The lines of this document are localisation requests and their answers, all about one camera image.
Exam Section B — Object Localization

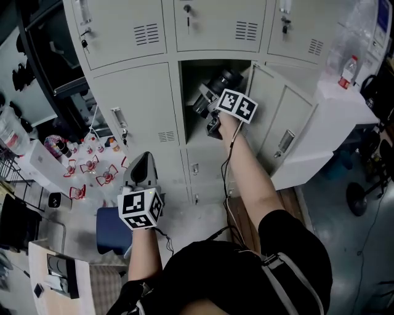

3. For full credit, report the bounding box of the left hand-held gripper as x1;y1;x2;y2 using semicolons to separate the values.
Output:
117;151;166;230

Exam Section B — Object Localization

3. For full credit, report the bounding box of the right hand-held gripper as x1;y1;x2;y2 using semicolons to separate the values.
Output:
199;83;259;141

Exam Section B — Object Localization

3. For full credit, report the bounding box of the black camera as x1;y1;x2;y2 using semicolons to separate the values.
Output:
192;69;246;119

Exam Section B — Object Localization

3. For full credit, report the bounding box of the grey metal locker cabinet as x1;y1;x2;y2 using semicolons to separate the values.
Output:
63;0;339;206

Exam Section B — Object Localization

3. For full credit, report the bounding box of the person's right forearm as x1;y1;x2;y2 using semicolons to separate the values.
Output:
219;116;286;244

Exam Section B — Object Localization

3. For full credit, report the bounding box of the person's left forearm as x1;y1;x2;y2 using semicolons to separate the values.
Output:
127;227;164;283

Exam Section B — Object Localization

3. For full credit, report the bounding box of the locker door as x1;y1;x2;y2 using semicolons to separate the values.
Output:
244;61;318;178

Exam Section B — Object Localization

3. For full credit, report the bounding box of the blue chair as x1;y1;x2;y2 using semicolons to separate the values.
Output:
95;206;135;256

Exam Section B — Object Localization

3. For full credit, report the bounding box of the pink patterned bag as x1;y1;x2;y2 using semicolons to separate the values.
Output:
44;134;66;155

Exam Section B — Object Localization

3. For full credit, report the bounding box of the white cardboard box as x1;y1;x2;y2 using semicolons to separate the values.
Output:
18;140;68;192

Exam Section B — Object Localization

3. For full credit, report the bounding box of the checkered cloth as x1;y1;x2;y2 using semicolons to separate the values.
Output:
88;263;124;315

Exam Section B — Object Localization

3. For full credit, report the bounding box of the person's black clothing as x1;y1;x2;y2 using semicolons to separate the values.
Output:
106;209;334;315

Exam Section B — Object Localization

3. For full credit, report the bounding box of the black box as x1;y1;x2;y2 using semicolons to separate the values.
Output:
46;253;81;300

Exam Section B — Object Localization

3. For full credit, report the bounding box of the wooden floor board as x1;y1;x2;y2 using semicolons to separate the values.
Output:
227;187;309;257

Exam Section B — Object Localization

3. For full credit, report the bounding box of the large white foam box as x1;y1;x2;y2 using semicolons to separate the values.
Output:
313;80;380;155

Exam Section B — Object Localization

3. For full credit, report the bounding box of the black folding chair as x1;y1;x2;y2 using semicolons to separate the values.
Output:
0;193;41;250

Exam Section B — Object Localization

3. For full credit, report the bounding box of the large clear water jug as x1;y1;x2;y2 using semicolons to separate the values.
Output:
0;104;31;156

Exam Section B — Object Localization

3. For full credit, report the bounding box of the red label water bottle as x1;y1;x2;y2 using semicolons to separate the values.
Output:
337;55;360;90

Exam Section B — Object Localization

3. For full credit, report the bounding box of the person's bare leg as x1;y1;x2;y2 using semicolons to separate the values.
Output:
178;300;235;315

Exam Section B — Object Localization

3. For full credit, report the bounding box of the small wooden table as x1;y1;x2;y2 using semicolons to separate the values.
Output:
28;241;124;315

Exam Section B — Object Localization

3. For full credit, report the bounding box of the black backpack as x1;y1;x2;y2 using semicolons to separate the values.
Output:
360;54;394;124

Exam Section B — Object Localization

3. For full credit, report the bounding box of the black round fan base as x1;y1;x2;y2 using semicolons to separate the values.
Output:
346;181;369;217

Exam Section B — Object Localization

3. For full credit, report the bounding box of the group of red-handled water bottles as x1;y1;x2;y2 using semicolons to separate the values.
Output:
63;137;131;201

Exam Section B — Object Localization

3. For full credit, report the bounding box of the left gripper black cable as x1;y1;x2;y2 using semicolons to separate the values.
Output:
153;227;175;257

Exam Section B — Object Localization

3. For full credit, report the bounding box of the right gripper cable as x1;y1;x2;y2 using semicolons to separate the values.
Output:
220;121;247;247

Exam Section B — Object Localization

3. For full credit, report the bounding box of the black metal shelf frame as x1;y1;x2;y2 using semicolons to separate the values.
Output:
17;0;114;140

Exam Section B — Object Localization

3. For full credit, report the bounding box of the grey shoulder strap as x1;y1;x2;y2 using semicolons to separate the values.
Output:
260;252;324;315

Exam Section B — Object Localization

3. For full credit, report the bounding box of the black floor cable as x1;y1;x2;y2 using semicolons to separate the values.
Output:
356;190;386;308

